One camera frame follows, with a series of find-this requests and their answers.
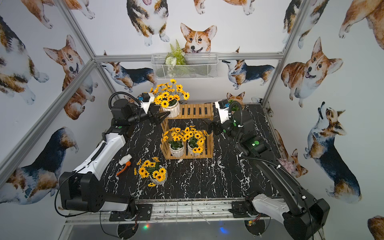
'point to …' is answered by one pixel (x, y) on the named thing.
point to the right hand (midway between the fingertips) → (208, 114)
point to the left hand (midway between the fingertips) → (166, 103)
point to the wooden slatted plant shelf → (191, 114)
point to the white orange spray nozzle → (125, 160)
